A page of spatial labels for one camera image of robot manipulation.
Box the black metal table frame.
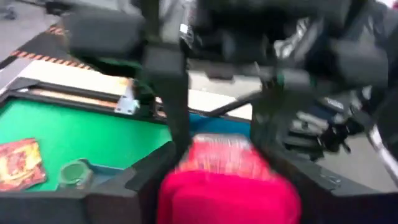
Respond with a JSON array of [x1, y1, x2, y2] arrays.
[[0, 79, 169, 125]]

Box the large blue plastic bin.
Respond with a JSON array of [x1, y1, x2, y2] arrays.
[[188, 113, 252, 139]]

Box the green-lidded herb spice jar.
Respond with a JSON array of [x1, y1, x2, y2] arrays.
[[58, 159, 93, 190]]

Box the red-white hazard tape strip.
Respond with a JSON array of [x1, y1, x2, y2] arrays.
[[9, 24, 94, 71]]

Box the silver corner bracket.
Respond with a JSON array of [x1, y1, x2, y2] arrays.
[[114, 93, 141, 115]]

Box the small grey-blue plastic basket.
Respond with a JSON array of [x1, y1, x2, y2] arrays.
[[55, 157, 137, 191]]

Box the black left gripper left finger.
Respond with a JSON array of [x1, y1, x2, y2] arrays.
[[0, 141, 178, 224]]

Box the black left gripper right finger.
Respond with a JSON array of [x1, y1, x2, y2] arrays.
[[251, 136, 398, 224]]

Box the red-orange spice packet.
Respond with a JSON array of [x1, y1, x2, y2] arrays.
[[0, 138, 47, 192]]

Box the green felt table mat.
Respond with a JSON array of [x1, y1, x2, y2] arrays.
[[0, 98, 172, 191]]

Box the red smoked paprika tin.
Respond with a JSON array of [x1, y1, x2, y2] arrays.
[[157, 133, 302, 224]]

